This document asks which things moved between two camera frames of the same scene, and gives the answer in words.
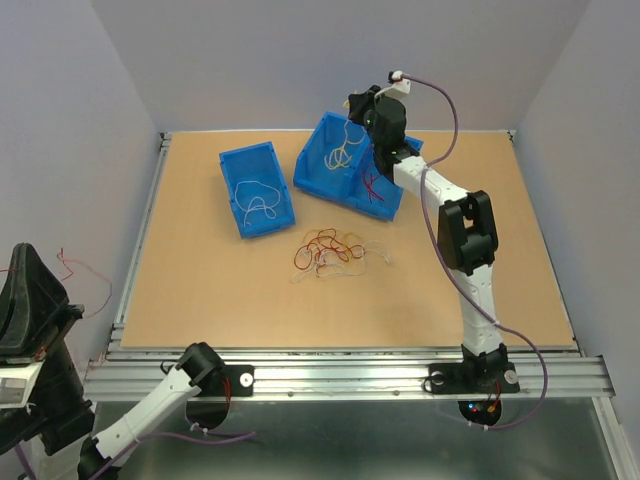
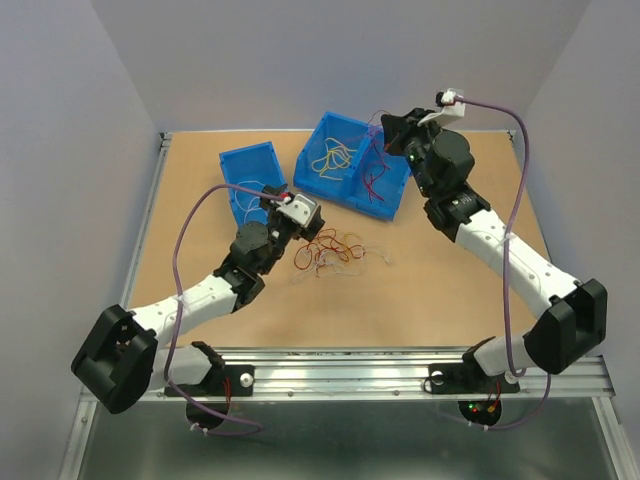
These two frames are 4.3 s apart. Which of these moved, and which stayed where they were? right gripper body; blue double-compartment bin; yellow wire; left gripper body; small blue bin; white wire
Moved: left gripper body; yellow wire; right gripper body
Stayed: white wire; blue double-compartment bin; small blue bin
